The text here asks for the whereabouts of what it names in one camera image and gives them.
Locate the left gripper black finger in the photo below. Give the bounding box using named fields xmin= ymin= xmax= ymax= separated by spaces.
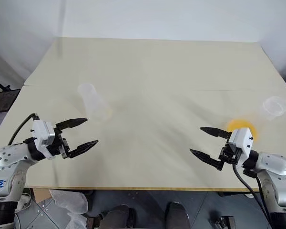
xmin=66 ymin=139 xmax=100 ymax=159
xmin=55 ymin=117 xmax=88 ymax=131

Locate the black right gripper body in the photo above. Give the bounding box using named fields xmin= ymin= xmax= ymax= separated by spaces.
xmin=218 ymin=137 xmax=244 ymax=166

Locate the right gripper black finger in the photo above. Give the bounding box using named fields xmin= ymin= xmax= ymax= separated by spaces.
xmin=189 ymin=148 xmax=226 ymax=172
xmin=199 ymin=126 xmax=232 ymax=139

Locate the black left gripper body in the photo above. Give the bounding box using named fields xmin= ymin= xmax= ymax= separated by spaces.
xmin=47 ymin=128 xmax=71 ymax=159

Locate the glass flask with orange liquid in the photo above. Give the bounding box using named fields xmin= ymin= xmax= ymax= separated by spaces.
xmin=77 ymin=82 xmax=115 ymax=124

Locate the wide clear plastic cup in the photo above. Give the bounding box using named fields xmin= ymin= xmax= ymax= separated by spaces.
xmin=225 ymin=95 xmax=286 ymax=142

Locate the brown cardboard box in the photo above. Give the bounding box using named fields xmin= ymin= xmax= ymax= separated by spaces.
xmin=32 ymin=188 xmax=55 ymax=204

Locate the crumpled clear plastic bag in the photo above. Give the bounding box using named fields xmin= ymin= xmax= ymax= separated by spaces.
xmin=49 ymin=189 xmax=89 ymax=229

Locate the dark rounded shape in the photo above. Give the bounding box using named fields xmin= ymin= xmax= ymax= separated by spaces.
xmin=102 ymin=204 xmax=137 ymax=229
xmin=165 ymin=201 xmax=192 ymax=229

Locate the black metal clamp part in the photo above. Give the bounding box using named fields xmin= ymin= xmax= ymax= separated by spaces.
xmin=213 ymin=215 xmax=237 ymax=229

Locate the black mesh panel stand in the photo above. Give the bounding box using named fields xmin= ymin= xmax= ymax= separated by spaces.
xmin=0 ymin=75 xmax=21 ymax=114

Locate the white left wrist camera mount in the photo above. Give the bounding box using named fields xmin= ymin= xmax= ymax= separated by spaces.
xmin=30 ymin=119 xmax=56 ymax=160

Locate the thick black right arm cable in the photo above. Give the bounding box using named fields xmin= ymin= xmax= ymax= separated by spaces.
xmin=232 ymin=162 xmax=272 ymax=229

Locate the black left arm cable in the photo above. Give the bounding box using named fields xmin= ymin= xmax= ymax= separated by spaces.
xmin=7 ymin=113 xmax=40 ymax=146

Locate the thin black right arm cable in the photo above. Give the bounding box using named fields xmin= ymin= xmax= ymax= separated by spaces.
xmin=255 ymin=175 xmax=272 ymax=222

